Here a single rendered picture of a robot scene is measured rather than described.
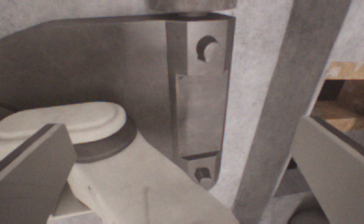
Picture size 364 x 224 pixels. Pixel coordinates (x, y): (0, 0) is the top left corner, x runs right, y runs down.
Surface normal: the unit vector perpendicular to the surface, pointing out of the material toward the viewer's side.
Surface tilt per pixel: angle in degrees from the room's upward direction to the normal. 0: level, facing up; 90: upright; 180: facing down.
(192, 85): 0
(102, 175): 90
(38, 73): 0
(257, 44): 0
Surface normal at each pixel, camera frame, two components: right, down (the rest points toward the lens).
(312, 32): 0.22, 0.49
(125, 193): -0.02, -0.86
